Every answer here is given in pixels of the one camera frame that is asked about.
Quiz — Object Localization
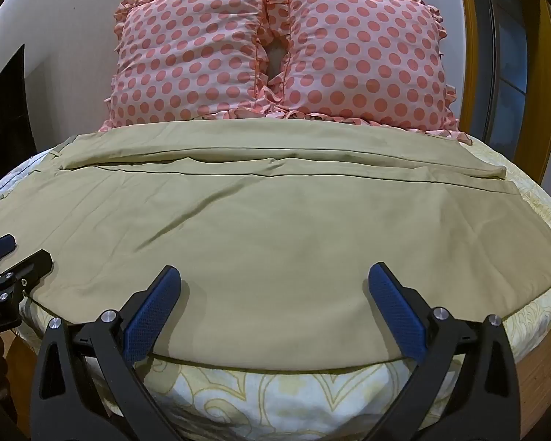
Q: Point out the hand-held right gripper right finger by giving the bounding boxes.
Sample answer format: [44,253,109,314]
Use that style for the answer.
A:
[368,262,521,441]

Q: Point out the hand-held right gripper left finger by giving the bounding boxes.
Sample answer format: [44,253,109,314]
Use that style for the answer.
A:
[30,265,183,441]

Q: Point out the olive green blanket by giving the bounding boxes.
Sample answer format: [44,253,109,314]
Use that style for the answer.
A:
[0,120,551,370]

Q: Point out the dark cabinet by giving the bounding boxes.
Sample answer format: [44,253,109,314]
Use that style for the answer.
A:
[0,44,34,184]

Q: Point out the floral bed sheet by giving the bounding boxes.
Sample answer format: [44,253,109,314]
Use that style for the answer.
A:
[0,140,551,441]

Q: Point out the pink polka dot pillow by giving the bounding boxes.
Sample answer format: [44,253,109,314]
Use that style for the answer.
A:
[262,0,473,145]
[98,0,285,132]

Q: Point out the wooden door frame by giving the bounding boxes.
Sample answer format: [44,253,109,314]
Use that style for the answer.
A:
[454,0,492,148]

